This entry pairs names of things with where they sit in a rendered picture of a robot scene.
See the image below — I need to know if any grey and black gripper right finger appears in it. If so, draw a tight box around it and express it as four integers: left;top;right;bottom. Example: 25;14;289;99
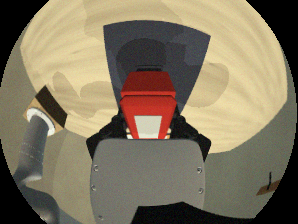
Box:
169;105;211;162

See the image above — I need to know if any red self-inking stamp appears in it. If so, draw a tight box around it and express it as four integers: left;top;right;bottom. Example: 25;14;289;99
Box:
119;65;177;139

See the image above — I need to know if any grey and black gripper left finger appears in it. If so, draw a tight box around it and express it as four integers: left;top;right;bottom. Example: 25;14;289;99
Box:
86;106;128;160

